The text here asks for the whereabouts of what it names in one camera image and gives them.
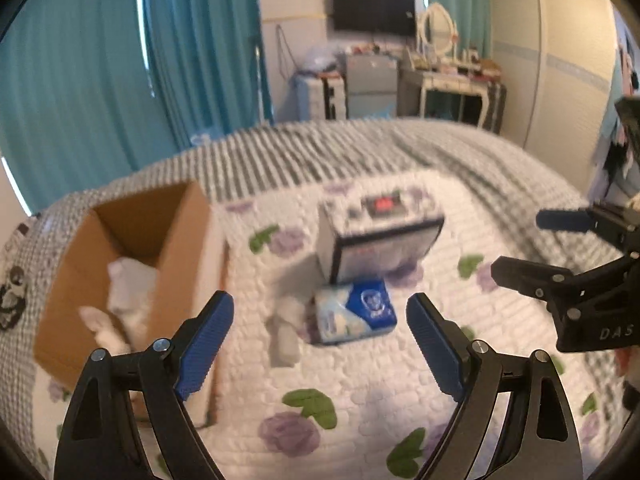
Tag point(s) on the grey striped bed cover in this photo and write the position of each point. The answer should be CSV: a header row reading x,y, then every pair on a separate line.
x,y
350,150

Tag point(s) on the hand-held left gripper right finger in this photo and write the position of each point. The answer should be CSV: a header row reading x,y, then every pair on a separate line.
x,y
434,347

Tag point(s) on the grey mini fridge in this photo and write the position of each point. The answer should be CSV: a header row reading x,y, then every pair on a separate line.
x,y
371,87

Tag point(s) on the hanging clothes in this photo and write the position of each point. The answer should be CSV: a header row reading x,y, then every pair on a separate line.
x,y
622,85

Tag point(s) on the white soft cloth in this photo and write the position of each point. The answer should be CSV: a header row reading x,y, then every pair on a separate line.
x,y
107,332
132,285

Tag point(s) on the white oval mirror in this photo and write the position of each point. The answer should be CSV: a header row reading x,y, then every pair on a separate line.
x,y
436,30

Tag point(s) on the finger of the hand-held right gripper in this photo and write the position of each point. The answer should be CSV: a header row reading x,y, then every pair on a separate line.
x,y
525,275
562,220

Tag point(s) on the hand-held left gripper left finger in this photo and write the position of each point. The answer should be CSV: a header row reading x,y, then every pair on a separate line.
x,y
206,347

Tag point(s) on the blue tissue pack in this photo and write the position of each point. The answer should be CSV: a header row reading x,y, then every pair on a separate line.
x,y
357,312

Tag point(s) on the clear plastic bag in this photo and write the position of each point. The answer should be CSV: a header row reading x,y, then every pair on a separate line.
x,y
320,59

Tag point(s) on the black and white storage rack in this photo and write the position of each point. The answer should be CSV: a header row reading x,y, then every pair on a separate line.
x,y
334,97

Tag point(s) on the teal curtain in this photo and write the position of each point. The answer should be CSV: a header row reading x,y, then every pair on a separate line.
x,y
210,45
65,70
462,5

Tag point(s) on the white plastic drawer unit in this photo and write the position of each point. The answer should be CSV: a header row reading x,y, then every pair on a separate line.
x,y
309,99

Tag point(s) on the white vanity table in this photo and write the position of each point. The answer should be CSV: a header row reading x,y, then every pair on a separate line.
x,y
450,85

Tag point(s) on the black wall television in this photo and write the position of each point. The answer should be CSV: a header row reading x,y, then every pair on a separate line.
x,y
374,10

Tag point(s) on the white printed tissue box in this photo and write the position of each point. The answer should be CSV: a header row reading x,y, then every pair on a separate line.
x,y
372,240

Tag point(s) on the cream wardrobe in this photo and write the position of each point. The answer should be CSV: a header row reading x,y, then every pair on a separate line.
x,y
550,70

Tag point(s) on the white floral blanket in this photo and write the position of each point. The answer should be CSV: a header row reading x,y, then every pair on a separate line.
x,y
350,400

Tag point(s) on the brown cardboard box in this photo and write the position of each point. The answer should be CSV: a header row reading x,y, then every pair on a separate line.
x,y
75,300

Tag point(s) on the white tissue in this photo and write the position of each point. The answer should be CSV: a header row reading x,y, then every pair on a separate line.
x,y
286,332

